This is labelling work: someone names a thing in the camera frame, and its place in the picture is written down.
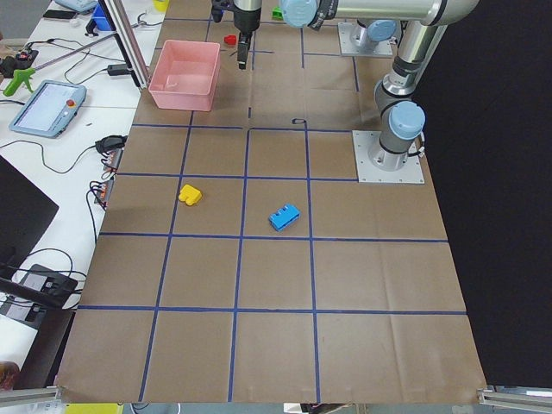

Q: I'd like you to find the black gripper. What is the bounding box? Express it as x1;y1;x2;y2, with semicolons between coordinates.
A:
234;0;261;70

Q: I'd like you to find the green toy block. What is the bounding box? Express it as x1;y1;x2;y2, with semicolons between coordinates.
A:
271;6;283;21

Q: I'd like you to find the blue toy block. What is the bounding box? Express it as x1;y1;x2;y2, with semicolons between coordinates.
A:
268;204;301;232

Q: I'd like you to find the pink plastic box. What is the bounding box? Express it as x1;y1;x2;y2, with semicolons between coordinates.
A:
148;40;221;111

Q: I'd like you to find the red toy block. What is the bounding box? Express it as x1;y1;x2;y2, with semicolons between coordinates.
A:
223;34;237;46

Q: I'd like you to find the yellow tape roll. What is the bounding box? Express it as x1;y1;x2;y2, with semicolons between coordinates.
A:
153;0;170;13

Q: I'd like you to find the black power adapter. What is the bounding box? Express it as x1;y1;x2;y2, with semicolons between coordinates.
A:
106;64;130;77

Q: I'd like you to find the blue plastic bin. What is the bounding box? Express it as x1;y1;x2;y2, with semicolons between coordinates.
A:
91;3;113;32

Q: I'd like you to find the yellow toy block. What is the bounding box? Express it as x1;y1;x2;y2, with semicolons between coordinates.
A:
178;184;203;206

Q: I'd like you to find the black smartphone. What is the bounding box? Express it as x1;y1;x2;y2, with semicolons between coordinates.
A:
42;9;78;21

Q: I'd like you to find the teach pendant tablet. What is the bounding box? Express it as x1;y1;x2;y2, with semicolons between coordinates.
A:
9;80;87;138

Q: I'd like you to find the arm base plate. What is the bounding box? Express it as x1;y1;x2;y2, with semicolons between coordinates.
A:
338;22;393;59
352;130;424;185

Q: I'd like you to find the aluminium frame post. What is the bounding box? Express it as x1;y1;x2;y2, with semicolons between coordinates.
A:
98;0;149;90

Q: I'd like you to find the green handled reacher grabber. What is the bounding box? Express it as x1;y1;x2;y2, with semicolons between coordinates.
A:
3;32;116;97

